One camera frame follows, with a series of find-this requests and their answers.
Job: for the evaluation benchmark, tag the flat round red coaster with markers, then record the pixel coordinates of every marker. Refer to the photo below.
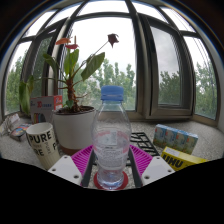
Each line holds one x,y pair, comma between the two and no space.
125,181

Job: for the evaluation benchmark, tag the clear blue-capped water bottle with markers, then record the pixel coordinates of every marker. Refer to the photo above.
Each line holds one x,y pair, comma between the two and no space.
111,140

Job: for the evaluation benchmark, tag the dark-framed window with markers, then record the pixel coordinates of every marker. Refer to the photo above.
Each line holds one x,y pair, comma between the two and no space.
143,66

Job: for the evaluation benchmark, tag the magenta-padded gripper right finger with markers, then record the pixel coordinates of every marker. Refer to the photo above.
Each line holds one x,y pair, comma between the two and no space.
156,168

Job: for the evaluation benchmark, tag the white and red filament box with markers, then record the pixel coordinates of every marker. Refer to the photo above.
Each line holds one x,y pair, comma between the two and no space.
41,106

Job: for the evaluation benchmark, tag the white mug with black lettering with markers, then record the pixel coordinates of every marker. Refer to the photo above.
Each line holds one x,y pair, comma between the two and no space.
43,146

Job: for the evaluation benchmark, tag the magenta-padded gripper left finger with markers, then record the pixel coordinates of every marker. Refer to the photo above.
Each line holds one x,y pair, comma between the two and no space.
66,168

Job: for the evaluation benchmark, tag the potted red-flowered plant, white pot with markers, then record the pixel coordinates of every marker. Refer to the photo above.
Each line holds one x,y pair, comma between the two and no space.
73,130

